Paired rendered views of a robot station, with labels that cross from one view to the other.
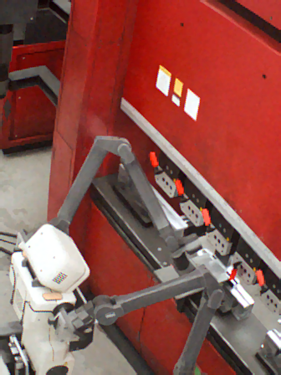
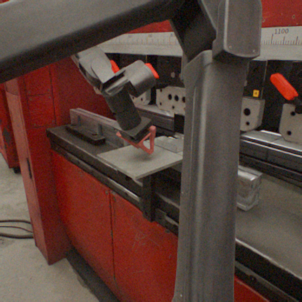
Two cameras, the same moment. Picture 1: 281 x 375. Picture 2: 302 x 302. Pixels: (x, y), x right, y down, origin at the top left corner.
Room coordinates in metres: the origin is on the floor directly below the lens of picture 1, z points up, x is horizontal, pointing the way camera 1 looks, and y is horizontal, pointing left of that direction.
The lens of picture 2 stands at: (1.42, -0.21, 1.30)
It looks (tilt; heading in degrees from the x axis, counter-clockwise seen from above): 22 degrees down; 356
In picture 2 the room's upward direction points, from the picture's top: straight up
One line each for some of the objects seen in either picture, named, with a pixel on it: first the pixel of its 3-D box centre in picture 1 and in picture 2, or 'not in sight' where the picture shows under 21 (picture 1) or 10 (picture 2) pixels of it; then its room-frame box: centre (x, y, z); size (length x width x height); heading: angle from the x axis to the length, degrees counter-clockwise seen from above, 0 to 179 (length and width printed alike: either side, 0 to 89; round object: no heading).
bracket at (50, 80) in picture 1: (38, 89); not in sight; (3.12, 0.60, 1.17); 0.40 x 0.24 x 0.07; 37
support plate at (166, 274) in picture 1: (191, 275); (151, 154); (2.15, -0.27, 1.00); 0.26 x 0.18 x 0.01; 127
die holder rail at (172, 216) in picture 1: (150, 202); (99, 127); (2.68, -0.06, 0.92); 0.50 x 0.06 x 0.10; 37
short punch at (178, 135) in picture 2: (223, 256); (187, 126); (2.24, -0.39, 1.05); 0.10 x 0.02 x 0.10; 37
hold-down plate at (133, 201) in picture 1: (133, 203); (84, 133); (2.69, 0.01, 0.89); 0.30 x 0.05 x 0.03; 37
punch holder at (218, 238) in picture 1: (227, 229); (182, 84); (2.26, -0.38, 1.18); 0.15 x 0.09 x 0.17; 37
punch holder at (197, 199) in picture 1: (200, 200); (141, 78); (2.42, -0.26, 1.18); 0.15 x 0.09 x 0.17; 37
